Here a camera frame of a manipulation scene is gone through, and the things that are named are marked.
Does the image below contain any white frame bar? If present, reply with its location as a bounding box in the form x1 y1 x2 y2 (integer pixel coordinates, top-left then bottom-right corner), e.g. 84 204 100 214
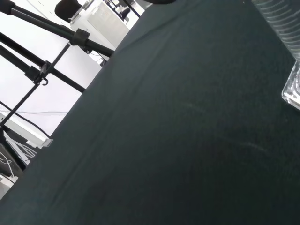
0 112 54 149

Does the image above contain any black camera tripod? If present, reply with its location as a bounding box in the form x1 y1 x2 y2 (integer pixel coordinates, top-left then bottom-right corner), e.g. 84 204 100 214
0 0 116 150

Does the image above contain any black table cloth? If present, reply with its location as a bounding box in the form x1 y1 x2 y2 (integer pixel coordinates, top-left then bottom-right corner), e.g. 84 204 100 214
0 0 300 225

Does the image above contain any black office chair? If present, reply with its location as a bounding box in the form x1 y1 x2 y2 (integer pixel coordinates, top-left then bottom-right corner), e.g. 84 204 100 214
54 0 83 21

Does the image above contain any white cabinet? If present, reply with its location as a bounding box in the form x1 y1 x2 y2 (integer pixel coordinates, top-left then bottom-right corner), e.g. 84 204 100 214
69 0 131 51

